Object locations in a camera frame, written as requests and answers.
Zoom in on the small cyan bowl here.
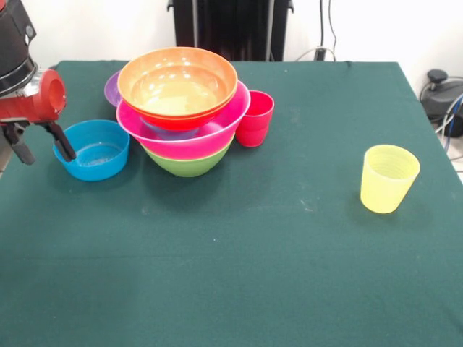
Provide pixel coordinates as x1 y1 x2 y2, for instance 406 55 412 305
140 117 200 141

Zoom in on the dark green table cloth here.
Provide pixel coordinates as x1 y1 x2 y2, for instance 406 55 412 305
0 59 463 347

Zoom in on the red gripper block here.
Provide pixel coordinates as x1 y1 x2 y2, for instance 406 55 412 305
0 68 77 166

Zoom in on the large magenta bowl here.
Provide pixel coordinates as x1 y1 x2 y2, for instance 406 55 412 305
115 81 252 160

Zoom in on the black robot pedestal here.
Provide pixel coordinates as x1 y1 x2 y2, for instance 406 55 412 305
166 0 294 62

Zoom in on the orange bowl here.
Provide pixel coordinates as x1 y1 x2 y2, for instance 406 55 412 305
116 46 239 119
121 86 238 132

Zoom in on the green bowl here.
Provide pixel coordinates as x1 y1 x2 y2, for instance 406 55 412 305
140 139 236 178

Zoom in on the white cable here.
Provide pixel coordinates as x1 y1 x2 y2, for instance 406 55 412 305
294 0 339 63

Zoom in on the black pedestal foot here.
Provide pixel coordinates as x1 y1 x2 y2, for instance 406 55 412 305
418 69 463 122

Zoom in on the straight-sided blue bowl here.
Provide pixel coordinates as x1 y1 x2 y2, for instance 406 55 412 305
52 119 131 182

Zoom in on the red cup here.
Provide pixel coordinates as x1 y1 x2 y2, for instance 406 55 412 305
235 90 275 148

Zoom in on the tangle of cables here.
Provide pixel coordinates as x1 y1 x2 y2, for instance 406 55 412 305
433 92 463 145

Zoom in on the yellow cup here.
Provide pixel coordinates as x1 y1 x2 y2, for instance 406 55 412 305
360 144 421 214

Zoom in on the purple bowl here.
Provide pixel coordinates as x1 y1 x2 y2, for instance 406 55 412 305
103 70 122 108

